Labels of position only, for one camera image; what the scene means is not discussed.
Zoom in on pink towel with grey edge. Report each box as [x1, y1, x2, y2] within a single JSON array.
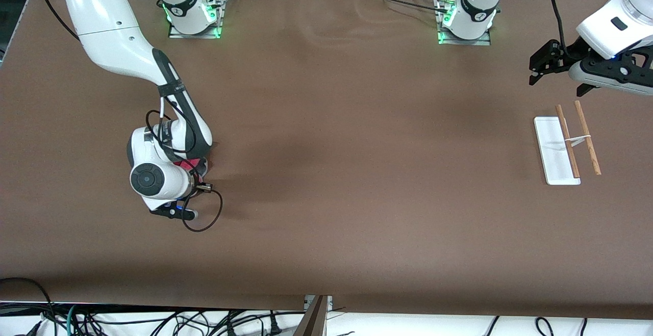
[[172, 158, 209, 181]]

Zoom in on white towel rack wooden bars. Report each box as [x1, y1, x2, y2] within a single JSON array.
[[534, 100, 602, 186]]

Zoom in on brown wooden beam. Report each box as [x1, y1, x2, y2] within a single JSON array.
[[294, 295, 329, 336]]

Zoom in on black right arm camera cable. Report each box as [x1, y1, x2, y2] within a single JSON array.
[[36, 0, 223, 233]]

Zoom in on black looped floor cable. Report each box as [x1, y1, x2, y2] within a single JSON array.
[[0, 277, 57, 336]]

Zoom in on metal table bracket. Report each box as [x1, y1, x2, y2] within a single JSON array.
[[305, 295, 333, 311]]

